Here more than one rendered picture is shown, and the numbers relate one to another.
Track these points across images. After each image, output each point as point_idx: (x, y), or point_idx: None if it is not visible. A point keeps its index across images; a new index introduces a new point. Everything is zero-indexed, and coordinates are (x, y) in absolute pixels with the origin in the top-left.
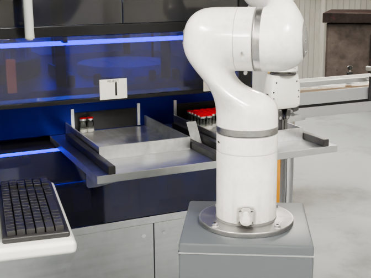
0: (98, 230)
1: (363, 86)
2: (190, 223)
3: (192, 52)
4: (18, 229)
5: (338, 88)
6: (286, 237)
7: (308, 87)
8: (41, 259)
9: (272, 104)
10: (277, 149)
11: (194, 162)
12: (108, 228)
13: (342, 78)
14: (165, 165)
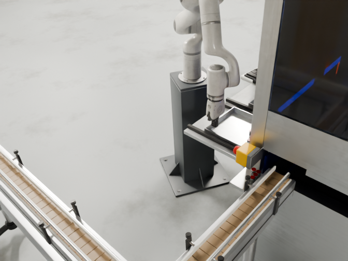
0: None
1: (199, 255)
2: (206, 72)
3: None
4: (255, 68)
5: (220, 233)
6: (177, 73)
7: (249, 225)
8: None
9: (183, 42)
10: (183, 57)
11: (234, 97)
12: None
13: (217, 224)
14: (242, 92)
